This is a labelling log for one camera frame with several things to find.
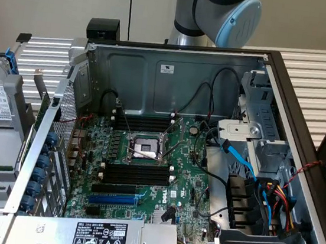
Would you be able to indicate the short black expansion slot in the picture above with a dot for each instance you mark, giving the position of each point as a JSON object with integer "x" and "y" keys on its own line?
{"x": 94, "y": 211}

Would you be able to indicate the black RAM slot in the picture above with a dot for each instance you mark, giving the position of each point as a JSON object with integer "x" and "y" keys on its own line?
{"x": 136, "y": 168}
{"x": 141, "y": 129}
{"x": 135, "y": 177}
{"x": 134, "y": 183}
{"x": 141, "y": 126}
{"x": 136, "y": 173}
{"x": 142, "y": 118}
{"x": 142, "y": 122}

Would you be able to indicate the blue plastic disk bracket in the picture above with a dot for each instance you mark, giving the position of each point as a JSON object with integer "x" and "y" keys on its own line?
{"x": 12, "y": 61}

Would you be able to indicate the blue card retention clip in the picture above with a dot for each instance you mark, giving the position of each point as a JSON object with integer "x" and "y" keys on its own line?
{"x": 38, "y": 174}
{"x": 27, "y": 202}
{"x": 51, "y": 138}
{"x": 43, "y": 161}
{"x": 34, "y": 188}

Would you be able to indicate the thin silver locking lever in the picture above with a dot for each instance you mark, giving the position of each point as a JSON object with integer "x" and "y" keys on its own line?
{"x": 125, "y": 115}
{"x": 142, "y": 153}

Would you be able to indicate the silver network port block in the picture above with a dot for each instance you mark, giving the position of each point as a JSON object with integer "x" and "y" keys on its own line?
{"x": 79, "y": 135}

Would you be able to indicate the black box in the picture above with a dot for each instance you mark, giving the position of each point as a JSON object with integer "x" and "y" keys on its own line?
{"x": 103, "y": 27}

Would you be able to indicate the long black expansion slot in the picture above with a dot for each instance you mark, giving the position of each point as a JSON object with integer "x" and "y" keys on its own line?
{"x": 113, "y": 189}

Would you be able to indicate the silver chipset heatsink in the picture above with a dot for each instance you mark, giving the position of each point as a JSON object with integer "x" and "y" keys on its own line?
{"x": 157, "y": 218}

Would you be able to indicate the green graphics card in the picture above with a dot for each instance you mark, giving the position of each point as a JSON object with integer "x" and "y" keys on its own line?
{"x": 43, "y": 104}

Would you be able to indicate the CPU socket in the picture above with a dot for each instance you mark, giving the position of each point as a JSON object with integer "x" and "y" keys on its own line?
{"x": 145, "y": 148}

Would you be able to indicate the blue expansion slot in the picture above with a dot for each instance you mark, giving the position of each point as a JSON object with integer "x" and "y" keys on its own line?
{"x": 111, "y": 201}

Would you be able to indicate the black table end cap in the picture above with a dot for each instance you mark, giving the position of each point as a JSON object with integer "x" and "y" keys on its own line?
{"x": 24, "y": 38}

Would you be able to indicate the silver coin battery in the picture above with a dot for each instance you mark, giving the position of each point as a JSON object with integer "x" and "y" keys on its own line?
{"x": 193, "y": 130}

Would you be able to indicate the silver USB port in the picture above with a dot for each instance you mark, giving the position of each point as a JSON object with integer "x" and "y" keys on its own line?
{"x": 72, "y": 161}

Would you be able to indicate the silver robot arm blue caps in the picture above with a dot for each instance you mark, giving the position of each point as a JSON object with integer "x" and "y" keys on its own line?
{"x": 213, "y": 3}

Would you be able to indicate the grey metal disk bay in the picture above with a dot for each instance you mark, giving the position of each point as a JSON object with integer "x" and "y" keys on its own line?
{"x": 270, "y": 123}

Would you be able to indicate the grey metal PC case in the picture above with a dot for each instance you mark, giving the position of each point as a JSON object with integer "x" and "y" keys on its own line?
{"x": 144, "y": 84}

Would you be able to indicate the green motherboard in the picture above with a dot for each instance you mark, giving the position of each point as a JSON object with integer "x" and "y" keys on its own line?
{"x": 145, "y": 191}

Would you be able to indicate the silver socket cover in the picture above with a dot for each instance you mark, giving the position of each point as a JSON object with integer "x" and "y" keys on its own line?
{"x": 180, "y": 123}

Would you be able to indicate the silver power supply with label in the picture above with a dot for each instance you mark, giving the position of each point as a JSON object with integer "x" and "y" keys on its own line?
{"x": 48, "y": 233}

